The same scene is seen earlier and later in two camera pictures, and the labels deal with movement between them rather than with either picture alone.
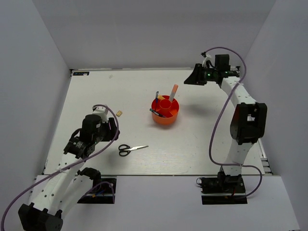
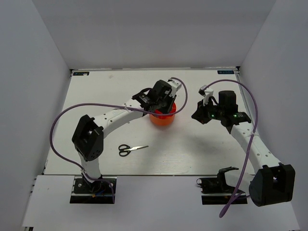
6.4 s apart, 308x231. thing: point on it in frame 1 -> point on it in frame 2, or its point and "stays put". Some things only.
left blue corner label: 81,73 stays put
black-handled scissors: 125,150 stays put
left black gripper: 111,133 -> 172,100
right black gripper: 196,77 -> 199,115
